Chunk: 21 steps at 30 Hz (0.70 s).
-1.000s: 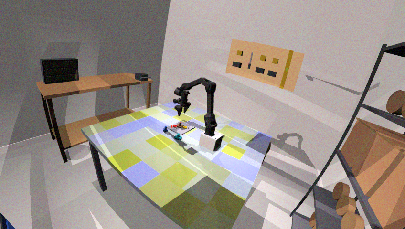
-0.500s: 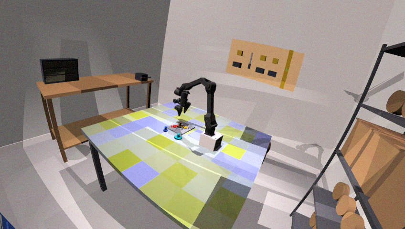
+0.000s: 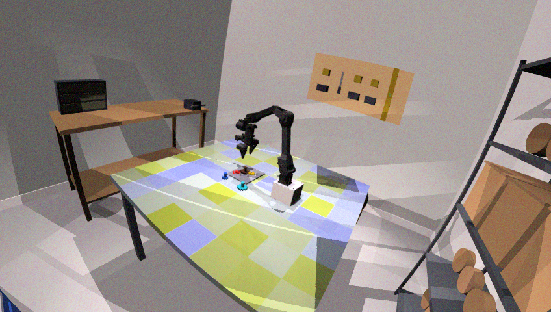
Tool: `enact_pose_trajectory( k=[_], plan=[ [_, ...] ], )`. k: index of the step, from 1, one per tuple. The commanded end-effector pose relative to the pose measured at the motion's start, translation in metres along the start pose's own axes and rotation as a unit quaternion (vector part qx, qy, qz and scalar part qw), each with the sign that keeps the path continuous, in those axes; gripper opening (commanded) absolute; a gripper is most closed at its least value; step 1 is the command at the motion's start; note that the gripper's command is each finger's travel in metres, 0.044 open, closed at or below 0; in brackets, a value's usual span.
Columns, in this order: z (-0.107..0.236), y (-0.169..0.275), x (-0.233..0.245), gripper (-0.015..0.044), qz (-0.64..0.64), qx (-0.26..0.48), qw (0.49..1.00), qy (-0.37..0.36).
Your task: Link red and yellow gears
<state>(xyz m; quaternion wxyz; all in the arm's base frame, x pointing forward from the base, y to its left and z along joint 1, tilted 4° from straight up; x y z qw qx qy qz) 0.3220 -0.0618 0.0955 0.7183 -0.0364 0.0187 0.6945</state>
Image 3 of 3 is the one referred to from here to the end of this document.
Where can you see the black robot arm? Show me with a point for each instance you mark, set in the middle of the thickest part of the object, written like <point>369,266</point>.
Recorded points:
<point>286,119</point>

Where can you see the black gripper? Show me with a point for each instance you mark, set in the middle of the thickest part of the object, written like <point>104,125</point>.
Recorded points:
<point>248,141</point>

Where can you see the teal gear with central post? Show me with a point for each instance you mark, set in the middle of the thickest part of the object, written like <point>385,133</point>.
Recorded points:
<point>242,186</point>

